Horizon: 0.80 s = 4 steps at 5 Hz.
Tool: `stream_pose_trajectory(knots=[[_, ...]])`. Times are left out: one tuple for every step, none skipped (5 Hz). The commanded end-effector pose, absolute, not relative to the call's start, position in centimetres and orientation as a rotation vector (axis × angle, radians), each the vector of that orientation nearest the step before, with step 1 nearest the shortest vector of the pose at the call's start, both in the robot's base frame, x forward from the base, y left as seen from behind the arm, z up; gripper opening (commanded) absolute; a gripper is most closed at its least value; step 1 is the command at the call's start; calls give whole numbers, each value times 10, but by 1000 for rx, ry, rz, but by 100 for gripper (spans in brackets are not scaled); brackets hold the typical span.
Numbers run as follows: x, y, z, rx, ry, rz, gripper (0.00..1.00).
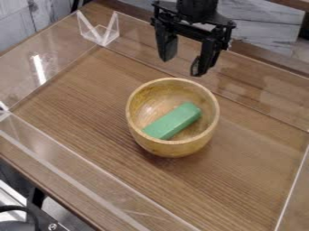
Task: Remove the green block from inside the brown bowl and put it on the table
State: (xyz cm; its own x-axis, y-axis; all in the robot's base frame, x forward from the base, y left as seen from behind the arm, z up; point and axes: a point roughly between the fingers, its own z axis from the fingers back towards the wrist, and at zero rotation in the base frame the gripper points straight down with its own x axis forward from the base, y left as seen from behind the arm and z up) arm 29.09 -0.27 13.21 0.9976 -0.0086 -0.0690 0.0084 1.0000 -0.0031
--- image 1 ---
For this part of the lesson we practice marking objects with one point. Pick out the clear acrylic tray wall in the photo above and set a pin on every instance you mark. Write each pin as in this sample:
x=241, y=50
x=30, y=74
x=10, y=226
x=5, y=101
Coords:
x=101, y=198

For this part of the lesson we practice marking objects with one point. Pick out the black table leg bracket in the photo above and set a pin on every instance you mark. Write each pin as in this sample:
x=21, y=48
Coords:
x=47, y=223

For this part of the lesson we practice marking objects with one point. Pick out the green rectangular block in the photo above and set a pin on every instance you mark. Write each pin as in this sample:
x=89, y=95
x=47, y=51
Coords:
x=174, y=121

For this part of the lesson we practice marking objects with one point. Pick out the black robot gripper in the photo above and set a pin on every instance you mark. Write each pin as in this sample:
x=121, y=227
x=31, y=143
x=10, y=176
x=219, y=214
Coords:
x=193, y=19

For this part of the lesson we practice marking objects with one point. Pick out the brown wooden bowl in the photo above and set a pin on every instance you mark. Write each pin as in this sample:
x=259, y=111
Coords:
x=156, y=98

